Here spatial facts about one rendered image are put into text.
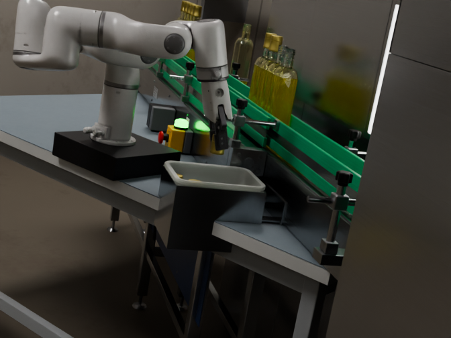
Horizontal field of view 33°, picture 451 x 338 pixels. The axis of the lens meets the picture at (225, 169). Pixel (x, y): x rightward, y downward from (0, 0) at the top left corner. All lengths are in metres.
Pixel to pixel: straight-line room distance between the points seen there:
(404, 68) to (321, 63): 1.13
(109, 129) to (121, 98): 0.09
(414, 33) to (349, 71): 0.97
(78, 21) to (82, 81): 3.54
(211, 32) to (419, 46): 0.80
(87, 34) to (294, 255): 0.68
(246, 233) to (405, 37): 0.80
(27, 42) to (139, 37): 0.29
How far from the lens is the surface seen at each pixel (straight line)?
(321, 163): 1.71
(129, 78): 2.07
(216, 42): 1.76
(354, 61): 2.00
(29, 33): 1.87
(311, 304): 1.73
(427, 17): 1.04
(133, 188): 1.96
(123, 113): 2.09
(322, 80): 2.17
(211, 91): 1.77
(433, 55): 1.01
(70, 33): 1.78
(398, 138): 1.06
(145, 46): 1.72
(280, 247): 1.70
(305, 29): 2.42
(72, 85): 5.26
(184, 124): 2.35
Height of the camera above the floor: 1.31
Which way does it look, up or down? 14 degrees down
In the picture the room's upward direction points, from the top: 10 degrees clockwise
